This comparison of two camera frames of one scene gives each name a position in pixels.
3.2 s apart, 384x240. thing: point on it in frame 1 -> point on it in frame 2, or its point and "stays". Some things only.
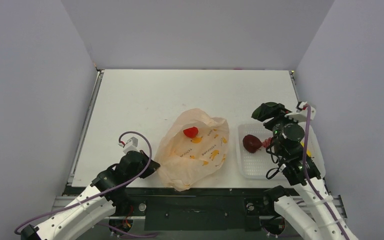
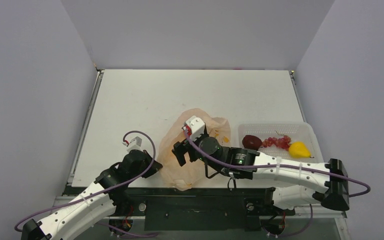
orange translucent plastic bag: [185, 162] stays
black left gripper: [153, 167] stays
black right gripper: [276, 115] -> [184, 151]
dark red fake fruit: [251, 143] stays
